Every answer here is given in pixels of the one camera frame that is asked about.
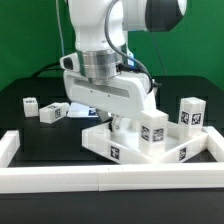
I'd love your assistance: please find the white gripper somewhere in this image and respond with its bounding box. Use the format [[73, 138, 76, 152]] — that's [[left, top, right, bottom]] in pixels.
[[64, 71, 156, 133]]

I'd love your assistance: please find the white square table top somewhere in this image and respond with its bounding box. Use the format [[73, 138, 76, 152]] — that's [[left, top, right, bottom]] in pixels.
[[82, 122, 208, 164]]

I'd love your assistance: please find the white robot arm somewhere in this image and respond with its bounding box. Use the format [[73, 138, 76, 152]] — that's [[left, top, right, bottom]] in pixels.
[[60, 0, 187, 132]]

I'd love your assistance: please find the white marker sheet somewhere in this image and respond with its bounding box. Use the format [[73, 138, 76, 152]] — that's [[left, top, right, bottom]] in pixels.
[[67, 102, 97, 118]]

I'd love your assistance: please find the white U-shaped obstacle fence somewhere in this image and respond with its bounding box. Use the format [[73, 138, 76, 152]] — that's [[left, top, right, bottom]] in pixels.
[[0, 127, 224, 194]]

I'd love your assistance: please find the black cable bundle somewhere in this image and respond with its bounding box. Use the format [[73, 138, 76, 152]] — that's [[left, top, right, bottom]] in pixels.
[[31, 61, 68, 78]]

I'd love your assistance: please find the white thin cable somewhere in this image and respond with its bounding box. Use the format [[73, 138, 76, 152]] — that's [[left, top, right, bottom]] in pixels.
[[56, 0, 66, 58]]

